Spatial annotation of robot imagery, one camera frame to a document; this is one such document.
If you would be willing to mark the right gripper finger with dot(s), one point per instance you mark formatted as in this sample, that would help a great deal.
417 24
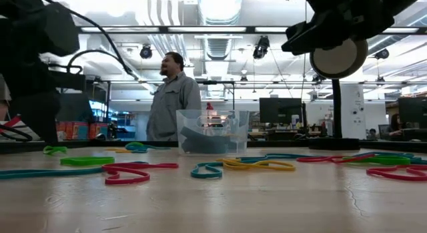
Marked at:
317 42
305 28

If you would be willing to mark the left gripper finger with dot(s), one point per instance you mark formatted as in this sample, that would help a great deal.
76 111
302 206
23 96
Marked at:
50 119
30 119

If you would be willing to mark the green rubber band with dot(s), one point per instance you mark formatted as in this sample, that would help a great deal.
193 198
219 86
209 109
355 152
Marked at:
383 160
133 144
55 148
86 160

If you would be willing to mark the red rubber band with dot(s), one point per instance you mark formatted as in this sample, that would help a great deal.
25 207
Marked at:
383 174
156 165
317 158

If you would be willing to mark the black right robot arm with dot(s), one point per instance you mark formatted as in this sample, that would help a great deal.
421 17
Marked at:
400 2

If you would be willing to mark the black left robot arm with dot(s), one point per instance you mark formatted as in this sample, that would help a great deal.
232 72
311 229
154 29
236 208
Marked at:
16 6

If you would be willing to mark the clear plastic bin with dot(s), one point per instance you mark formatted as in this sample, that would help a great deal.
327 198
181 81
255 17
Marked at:
233 126

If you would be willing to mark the white bowl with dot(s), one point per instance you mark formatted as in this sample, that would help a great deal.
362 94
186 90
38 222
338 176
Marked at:
16 134

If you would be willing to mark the grey laptop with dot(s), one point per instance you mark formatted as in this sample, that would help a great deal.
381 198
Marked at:
75 107

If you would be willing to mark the orange cardboard box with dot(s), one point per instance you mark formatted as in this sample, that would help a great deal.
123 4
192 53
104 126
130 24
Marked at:
80 130

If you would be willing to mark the black ceiling spotlight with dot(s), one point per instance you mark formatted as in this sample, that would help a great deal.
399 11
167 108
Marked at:
382 53
145 52

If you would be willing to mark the black desk lamp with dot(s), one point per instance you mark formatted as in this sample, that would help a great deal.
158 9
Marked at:
337 109

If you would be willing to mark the black computer monitor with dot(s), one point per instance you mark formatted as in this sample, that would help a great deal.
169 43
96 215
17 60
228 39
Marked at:
412 111
280 109

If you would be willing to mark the background office desk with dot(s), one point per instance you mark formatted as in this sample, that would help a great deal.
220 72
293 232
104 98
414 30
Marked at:
287 134

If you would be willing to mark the small red object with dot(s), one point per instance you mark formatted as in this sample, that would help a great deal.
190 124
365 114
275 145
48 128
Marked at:
209 106

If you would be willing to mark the black overhead camera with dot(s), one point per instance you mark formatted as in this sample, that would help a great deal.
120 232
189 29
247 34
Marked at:
261 47

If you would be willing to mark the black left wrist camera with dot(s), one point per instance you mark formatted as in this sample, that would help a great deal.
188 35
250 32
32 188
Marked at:
58 29

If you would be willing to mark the silver ventilation duct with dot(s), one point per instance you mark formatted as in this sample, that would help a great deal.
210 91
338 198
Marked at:
220 6

